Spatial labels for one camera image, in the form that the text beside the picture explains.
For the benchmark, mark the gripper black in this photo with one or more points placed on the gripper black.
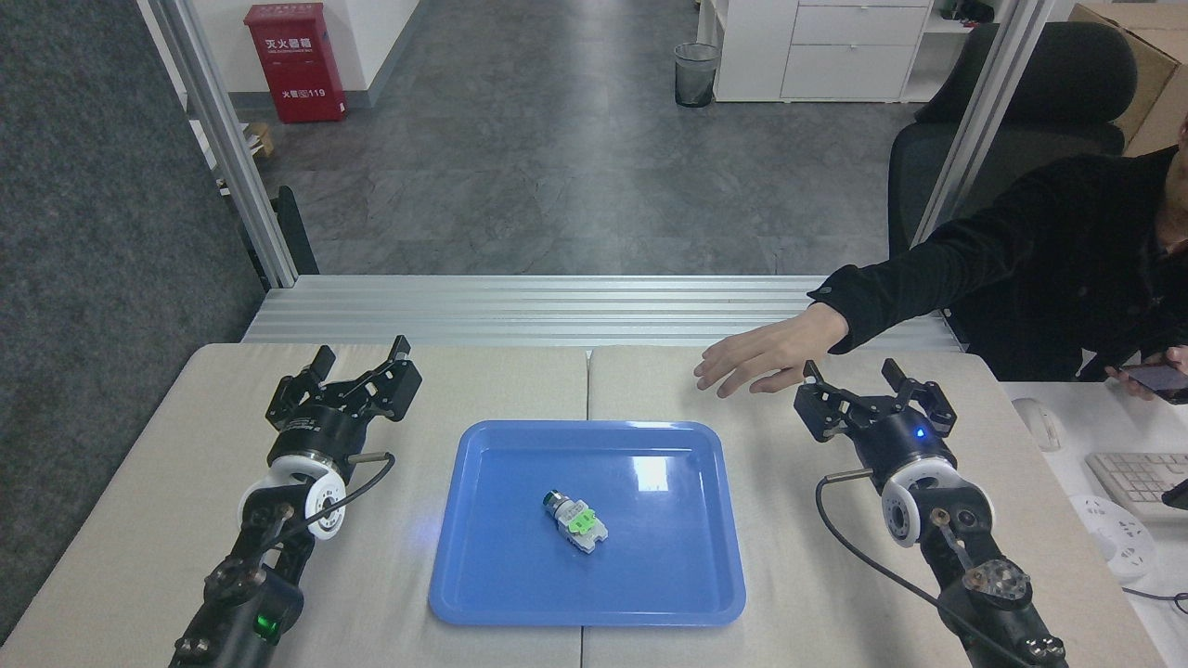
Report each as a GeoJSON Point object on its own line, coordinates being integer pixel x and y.
{"type": "Point", "coordinates": [320, 429]}
{"type": "Point", "coordinates": [905, 443]}

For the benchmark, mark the white computer mouse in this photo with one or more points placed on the white computer mouse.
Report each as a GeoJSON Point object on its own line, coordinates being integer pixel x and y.
{"type": "Point", "coordinates": [1038, 424]}

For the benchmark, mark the green and white switch part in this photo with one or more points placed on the green and white switch part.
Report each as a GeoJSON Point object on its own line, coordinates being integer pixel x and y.
{"type": "Point", "coordinates": [577, 522]}

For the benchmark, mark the dark smartphone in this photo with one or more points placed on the dark smartphone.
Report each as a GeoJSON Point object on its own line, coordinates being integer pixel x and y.
{"type": "Point", "coordinates": [1160, 378]}

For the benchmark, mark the person's right forearm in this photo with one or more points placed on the person's right forearm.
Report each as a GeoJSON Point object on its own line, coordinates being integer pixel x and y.
{"type": "Point", "coordinates": [928, 269]}

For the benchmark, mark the blue plastic tray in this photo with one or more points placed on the blue plastic tray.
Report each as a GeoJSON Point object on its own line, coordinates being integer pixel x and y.
{"type": "Point", "coordinates": [501, 575]}

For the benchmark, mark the person's right hand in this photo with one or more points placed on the person's right hand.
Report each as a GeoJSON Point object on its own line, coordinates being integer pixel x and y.
{"type": "Point", "coordinates": [770, 357]}

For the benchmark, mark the person's left hand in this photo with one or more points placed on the person's left hand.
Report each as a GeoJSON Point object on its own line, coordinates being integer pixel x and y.
{"type": "Point", "coordinates": [1137, 382]}

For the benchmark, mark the black panel foot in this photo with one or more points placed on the black panel foot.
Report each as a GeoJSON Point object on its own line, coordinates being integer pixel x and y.
{"type": "Point", "coordinates": [295, 232]}

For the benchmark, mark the white desk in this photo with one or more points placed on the white desk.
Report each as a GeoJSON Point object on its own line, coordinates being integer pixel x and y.
{"type": "Point", "coordinates": [1067, 473]}

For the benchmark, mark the small cardboard box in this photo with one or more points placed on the small cardboard box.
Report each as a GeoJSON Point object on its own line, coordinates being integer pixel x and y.
{"type": "Point", "coordinates": [260, 139]}

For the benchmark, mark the person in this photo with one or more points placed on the person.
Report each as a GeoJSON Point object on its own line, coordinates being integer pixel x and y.
{"type": "Point", "coordinates": [1095, 250]}

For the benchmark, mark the white keyboard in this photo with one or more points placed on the white keyboard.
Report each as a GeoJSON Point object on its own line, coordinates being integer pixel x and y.
{"type": "Point", "coordinates": [1132, 482]}

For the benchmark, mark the grey felt partition panel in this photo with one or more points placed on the grey felt partition panel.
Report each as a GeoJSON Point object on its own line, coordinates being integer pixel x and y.
{"type": "Point", "coordinates": [93, 278]}

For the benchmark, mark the white power strip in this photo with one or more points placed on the white power strip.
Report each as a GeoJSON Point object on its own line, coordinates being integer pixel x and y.
{"type": "Point", "coordinates": [1114, 538]}

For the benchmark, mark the black flat device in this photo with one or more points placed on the black flat device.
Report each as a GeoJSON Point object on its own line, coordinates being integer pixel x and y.
{"type": "Point", "coordinates": [1177, 497]}

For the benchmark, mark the red fire extinguisher cabinet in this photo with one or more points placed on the red fire extinguisher cabinet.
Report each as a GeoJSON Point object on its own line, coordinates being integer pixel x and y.
{"type": "Point", "coordinates": [295, 60]}

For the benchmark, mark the white open shelf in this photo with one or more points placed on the white open shelf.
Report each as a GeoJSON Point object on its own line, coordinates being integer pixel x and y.
{"type": "Point", "coordinates": [937, 60]}

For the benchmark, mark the white drawer cabinet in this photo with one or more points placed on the white drawer cabinet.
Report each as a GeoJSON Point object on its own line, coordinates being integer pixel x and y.
{"type": "Point", "coordinates": [817, 51]}

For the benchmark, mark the grey mesh waste bin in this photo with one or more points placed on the grey mesh waste bin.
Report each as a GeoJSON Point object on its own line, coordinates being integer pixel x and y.
{"type": "Point", "coordinates": [696, 74]}

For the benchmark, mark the black office chair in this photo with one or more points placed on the black office chair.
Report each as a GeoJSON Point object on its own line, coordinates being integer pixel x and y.
{"type": "Point", "coordinates": [1067, 74]}

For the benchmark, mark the large cardboard box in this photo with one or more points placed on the large cardboard box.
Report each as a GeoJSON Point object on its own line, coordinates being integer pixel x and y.
{"type": "Point", "coordinates": [1160, 46]}

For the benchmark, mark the silver aluminium rail platform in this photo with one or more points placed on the silver aluminium rail platform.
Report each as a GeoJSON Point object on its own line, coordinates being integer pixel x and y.
{"type": "Point", "coordinates": [557, 311]}

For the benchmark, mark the silver aluminium post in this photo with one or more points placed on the silver aluminium post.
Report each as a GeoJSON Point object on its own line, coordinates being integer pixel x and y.
{"type": "Point", "coordinates": [974, 139]}
{"type": "Point", "coordinates": [223, 139]}

